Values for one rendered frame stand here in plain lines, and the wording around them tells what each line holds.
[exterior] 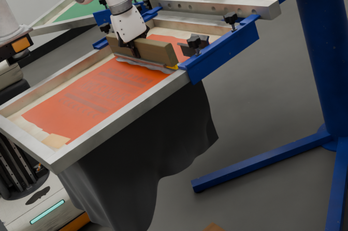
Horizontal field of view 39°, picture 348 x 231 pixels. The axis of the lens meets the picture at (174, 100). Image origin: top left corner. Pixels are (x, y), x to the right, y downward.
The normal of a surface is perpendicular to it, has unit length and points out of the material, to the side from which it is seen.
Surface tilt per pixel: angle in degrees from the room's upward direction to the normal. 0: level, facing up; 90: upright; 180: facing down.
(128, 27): 90
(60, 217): 90
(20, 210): 0
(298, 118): 0
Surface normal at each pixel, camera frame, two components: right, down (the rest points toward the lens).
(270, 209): -0.33, -0.83
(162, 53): -0.74, 0.53
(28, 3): 0.59, 0.19
